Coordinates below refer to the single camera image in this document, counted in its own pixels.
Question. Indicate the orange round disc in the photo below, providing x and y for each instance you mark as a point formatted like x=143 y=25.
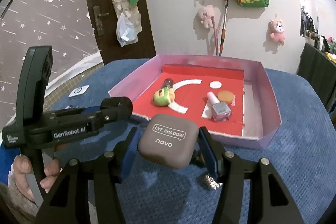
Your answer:
x=226 y=96

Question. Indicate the brown eyeshadow case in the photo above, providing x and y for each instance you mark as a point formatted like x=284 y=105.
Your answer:
x=169 y=141

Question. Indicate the red cap glitter jar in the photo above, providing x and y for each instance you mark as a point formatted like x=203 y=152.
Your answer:
x=168 y=83

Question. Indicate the side table dark cloth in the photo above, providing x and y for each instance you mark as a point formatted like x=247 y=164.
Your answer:
x=319 y=71

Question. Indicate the pink cardboard tray box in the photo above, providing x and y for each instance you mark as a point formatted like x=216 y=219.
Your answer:
x=261 y=113

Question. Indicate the white square card device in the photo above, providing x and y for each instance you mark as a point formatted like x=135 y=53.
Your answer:
x=78 y=91

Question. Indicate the mop pole orange grip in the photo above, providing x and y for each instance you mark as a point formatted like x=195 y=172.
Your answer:
x=223 y=34

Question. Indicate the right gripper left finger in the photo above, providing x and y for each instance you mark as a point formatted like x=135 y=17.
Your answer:
x=126 y=152

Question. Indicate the red paper sheet liner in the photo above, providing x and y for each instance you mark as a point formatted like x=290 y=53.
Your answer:
x=191 y=85

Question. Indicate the pink plush toy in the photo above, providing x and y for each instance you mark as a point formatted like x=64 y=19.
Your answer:
x=206 y=15
x=277 y=31

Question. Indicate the person's left hand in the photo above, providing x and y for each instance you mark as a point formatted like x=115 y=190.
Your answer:
x=26 y=181

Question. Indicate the brass door handle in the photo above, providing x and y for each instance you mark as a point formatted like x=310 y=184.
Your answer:
x=98 y=15

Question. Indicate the blue textured table cloth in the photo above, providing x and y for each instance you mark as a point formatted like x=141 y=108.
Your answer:
x=302 y=151

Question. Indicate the green capybara toy figure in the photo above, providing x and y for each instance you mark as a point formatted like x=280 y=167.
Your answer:
x=164 y=96

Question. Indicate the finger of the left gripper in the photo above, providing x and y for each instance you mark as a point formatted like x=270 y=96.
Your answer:
x=72 y=111
x=116 y=108

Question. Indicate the clear plastic bag on door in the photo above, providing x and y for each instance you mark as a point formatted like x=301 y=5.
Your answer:
x=125 y=31

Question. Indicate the pink plush toy left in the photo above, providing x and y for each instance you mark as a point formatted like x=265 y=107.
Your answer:
x=206 y=15

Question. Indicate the studded silver cylinder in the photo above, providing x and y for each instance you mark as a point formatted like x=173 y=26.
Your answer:
x=211 y=183

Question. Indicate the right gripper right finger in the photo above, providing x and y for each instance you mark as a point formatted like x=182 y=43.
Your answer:
x=213 y=155

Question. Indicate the pink plush toy right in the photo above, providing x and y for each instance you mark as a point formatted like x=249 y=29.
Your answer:
x=277 y=31

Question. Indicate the purple nail polish bottle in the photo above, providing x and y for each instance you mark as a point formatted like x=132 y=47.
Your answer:
x=220 y=111

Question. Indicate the dark wooden door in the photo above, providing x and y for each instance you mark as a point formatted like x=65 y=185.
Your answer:
x=108 y=44

